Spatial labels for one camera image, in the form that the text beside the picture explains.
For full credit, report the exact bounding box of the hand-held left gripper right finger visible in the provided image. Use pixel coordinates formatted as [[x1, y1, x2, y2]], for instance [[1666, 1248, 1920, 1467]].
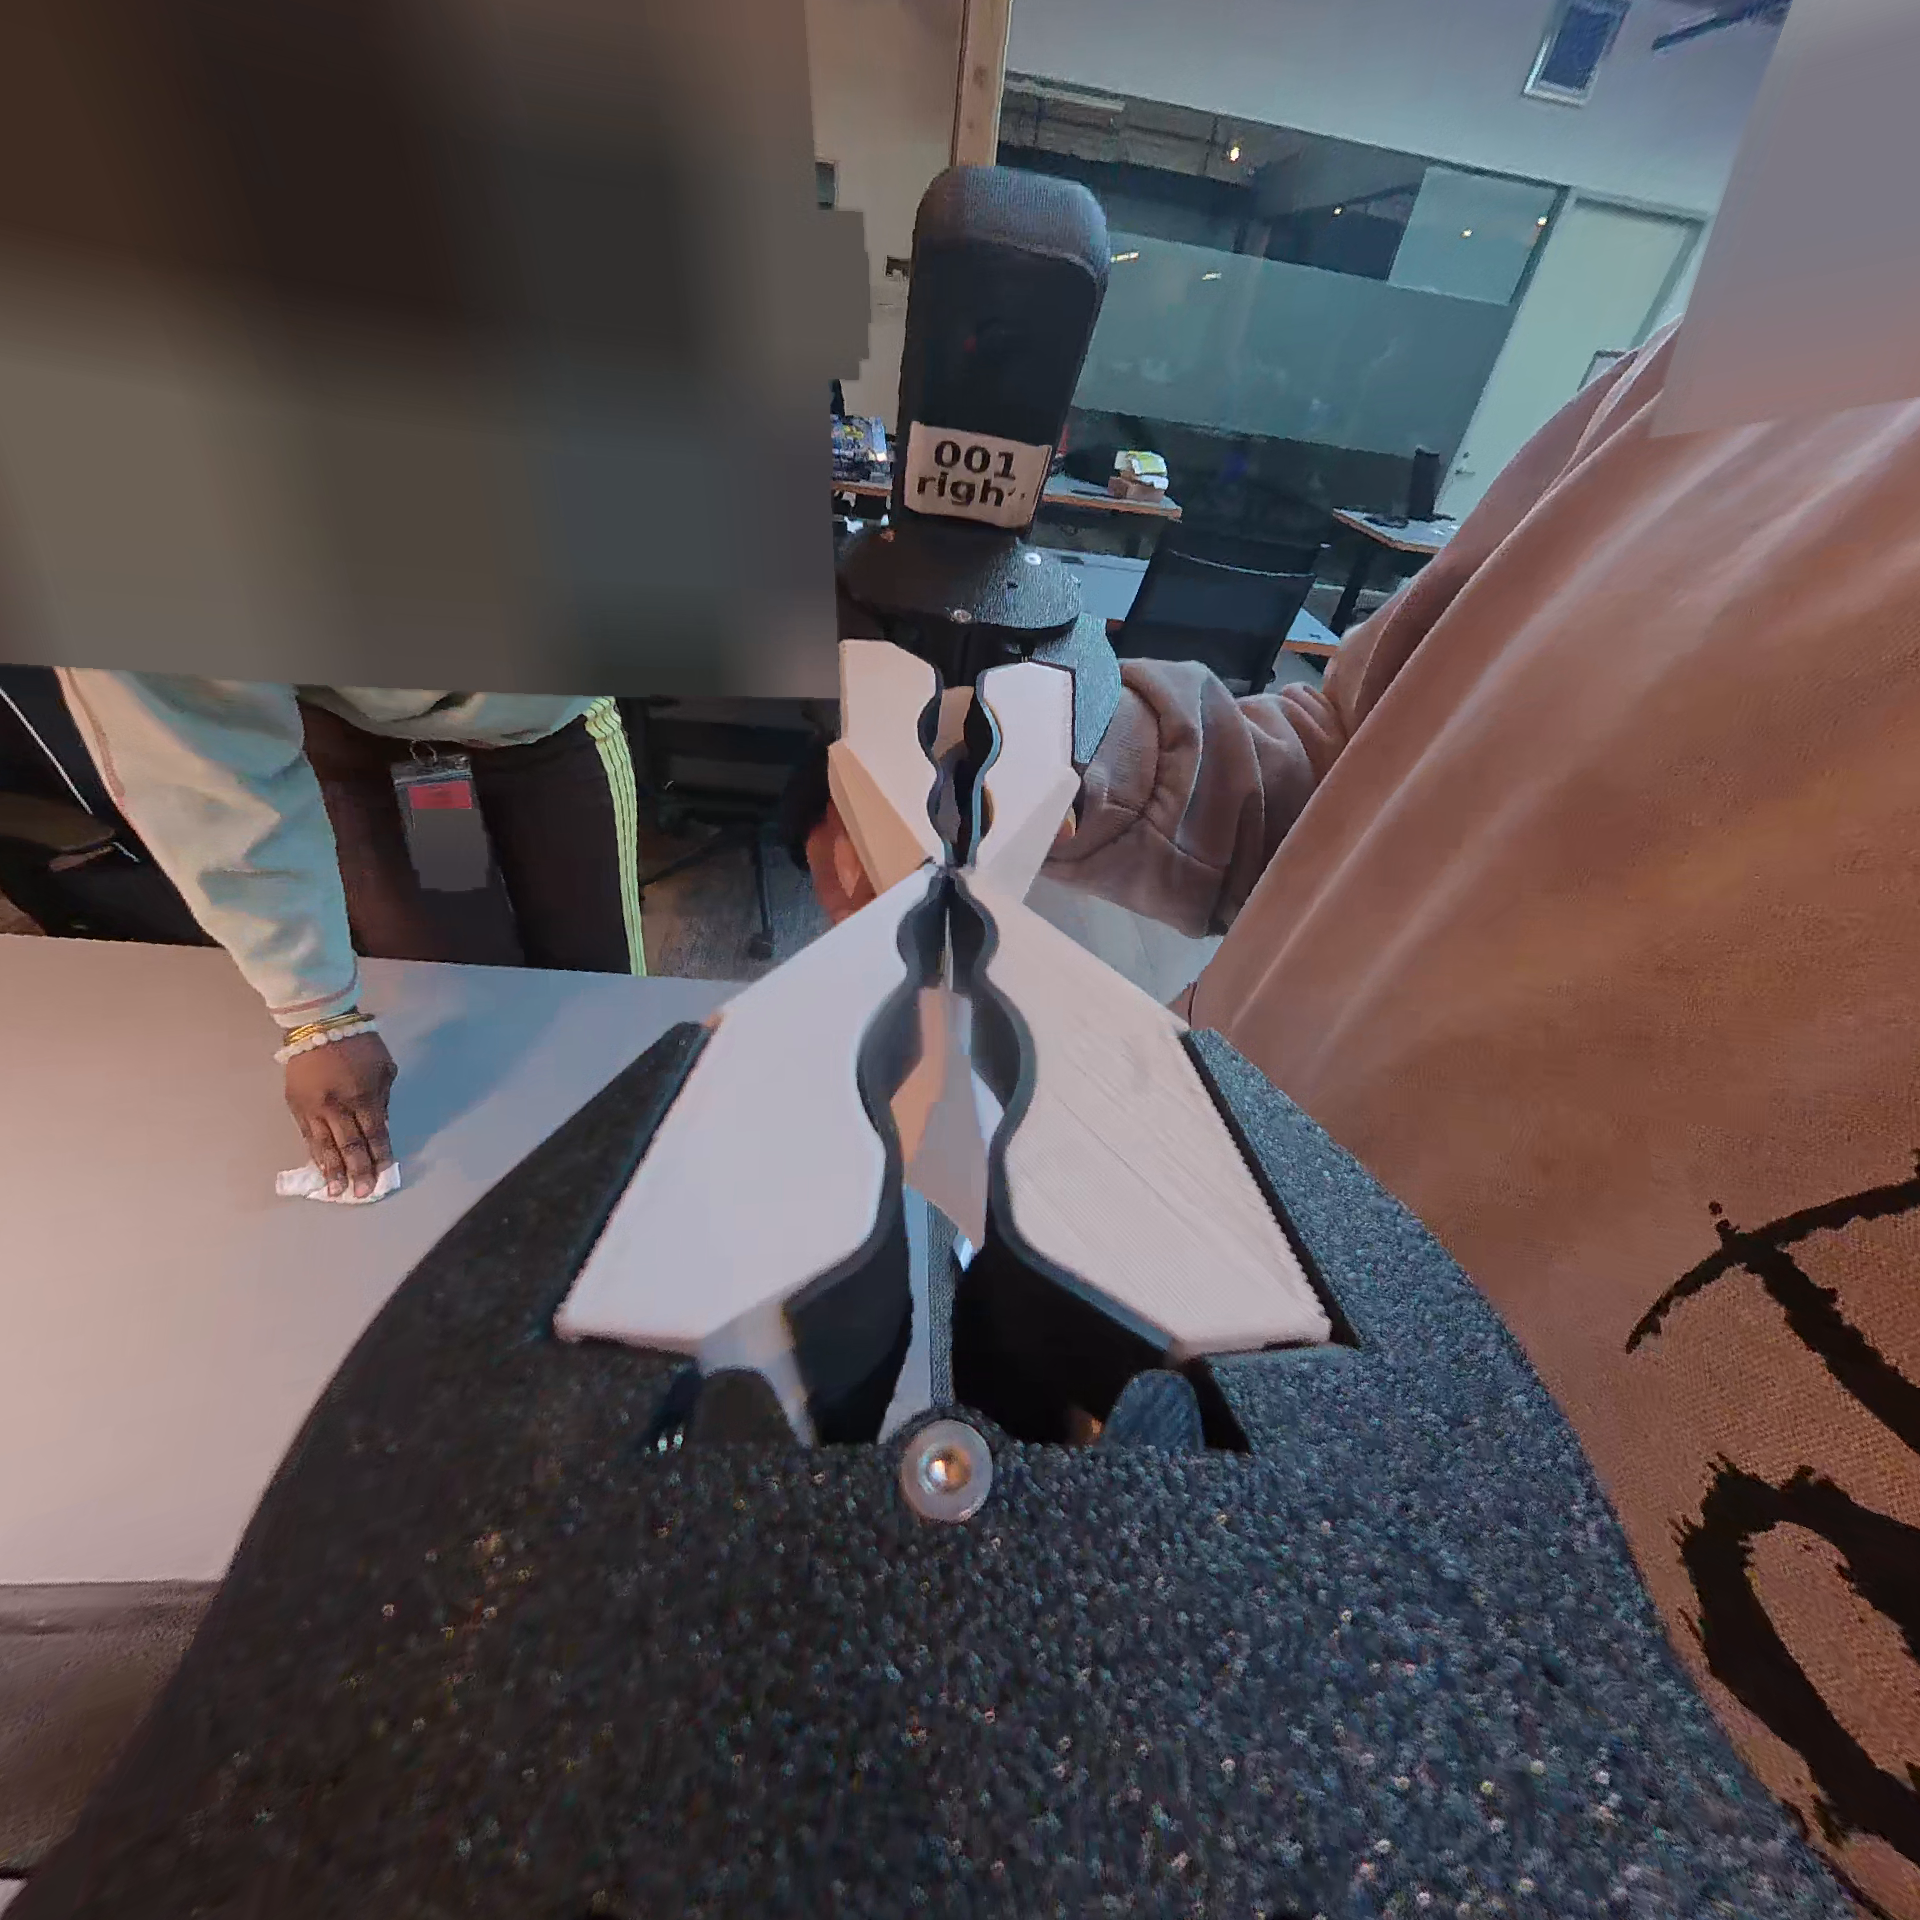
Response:
[[958, 883, 1338, 1444]]

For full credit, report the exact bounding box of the person's right hand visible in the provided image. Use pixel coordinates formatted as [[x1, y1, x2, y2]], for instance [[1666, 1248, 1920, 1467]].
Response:
[[810, 808, 882, 926]]

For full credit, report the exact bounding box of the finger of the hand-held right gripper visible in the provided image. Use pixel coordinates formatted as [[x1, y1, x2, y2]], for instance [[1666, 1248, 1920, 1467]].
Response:
[[826, 640, 968, 909], [959, 665, 1087, 905]]

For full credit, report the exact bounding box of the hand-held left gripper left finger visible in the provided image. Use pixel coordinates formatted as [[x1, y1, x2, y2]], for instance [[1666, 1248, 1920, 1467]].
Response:
[[550, 866, 952, 1449]]

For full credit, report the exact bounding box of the person's right forearm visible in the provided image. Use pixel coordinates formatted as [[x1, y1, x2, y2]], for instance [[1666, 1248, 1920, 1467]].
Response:
[[1067, 657, 1360, 945]]

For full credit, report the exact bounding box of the background wooden desk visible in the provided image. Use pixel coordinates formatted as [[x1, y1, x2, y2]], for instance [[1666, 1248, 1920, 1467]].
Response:
[[831, 468, 1186, 531]]

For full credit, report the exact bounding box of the white paper sheet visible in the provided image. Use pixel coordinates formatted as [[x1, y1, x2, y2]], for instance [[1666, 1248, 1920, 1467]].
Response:
[[874, 877, 1229, 1444]]

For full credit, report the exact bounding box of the black mesh office chair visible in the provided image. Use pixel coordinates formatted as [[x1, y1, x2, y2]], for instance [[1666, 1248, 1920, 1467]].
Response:
[[1112, 544, 1325, 696]]

